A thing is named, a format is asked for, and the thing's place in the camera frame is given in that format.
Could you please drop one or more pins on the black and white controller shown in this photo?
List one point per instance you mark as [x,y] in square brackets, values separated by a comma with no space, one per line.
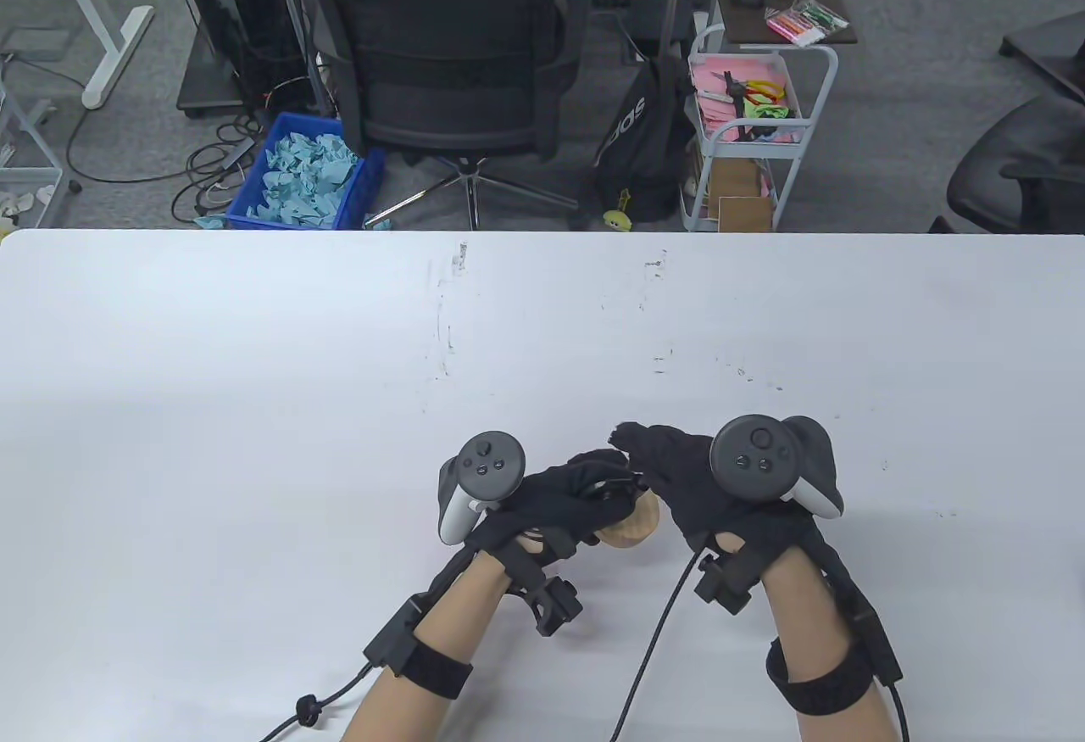
[754,454]
[487,462]

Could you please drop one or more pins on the white rolling cart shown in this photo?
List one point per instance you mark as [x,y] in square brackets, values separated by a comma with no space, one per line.
[746,151]

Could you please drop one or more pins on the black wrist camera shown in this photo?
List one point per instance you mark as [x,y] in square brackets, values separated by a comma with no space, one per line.
[725,585]
[555,606]

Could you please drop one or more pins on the black mesh office chair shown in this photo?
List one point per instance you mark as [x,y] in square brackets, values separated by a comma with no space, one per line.
[441,30]

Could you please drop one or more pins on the crumpled green paper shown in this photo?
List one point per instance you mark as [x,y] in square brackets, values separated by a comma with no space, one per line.
[767,112]

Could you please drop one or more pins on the black metal clamp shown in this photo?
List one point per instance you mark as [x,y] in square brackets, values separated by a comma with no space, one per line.
[614,485]

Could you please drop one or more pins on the green plush toy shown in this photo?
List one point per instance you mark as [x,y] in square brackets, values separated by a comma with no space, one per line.
[619,219]

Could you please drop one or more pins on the person's left forearm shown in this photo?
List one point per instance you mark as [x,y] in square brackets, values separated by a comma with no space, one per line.
[462,606]

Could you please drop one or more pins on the black armchair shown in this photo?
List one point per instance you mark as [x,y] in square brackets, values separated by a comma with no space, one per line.
[1017,157]

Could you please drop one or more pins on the person's right hand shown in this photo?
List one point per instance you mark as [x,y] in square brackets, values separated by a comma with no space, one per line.
[678,471]

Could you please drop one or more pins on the brown cardboard box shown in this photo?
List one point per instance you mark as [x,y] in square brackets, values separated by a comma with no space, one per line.
[737,191]

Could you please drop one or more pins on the black forearm sensor box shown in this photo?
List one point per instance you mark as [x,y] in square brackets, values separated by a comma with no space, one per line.
[394,636]
[873,640]

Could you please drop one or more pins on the black computer tower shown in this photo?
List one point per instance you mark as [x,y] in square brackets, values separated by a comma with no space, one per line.
[246,30]

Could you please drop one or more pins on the stack of pink paper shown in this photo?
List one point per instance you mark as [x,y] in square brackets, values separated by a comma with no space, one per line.
[708,76]

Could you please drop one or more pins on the blue plastic bin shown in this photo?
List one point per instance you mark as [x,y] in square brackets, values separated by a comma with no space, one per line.
[360,191]

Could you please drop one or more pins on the black backpack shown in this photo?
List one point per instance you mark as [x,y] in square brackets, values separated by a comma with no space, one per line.
[644,140]

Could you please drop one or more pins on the person's right forearm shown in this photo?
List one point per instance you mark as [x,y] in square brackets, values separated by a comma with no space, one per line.
[797,606]

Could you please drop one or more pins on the person's left hand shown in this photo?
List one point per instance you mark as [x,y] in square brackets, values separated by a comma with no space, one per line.
[542,504]

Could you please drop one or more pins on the white desk leg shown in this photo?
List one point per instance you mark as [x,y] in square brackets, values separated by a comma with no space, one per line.
[119,55]

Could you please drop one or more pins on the pack of coloured markers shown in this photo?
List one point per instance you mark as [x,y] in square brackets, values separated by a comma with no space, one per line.
[805,21]

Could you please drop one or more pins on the pile of blue paper scraps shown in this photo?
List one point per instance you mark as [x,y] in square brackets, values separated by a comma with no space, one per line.
[305,174]

